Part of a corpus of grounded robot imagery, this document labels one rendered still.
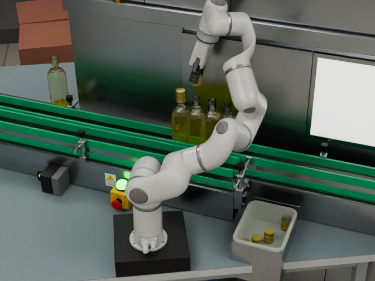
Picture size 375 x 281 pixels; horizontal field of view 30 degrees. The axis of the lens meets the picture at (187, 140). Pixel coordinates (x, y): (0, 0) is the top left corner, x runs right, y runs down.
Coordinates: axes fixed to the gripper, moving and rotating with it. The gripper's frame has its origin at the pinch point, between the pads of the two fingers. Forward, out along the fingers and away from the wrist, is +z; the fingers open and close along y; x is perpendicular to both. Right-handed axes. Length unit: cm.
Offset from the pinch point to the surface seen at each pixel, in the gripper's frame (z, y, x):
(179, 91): 8.2, 1.3, -3.7
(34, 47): 117, -138, -129
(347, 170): 14, -2, 60
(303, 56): -15.7, -11.2, 31.2
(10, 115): 47, 5, -65
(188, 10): -13.8, -14.4, -11.8
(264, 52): -11.3, -11.5, 18.4
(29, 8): 125, -189, -162
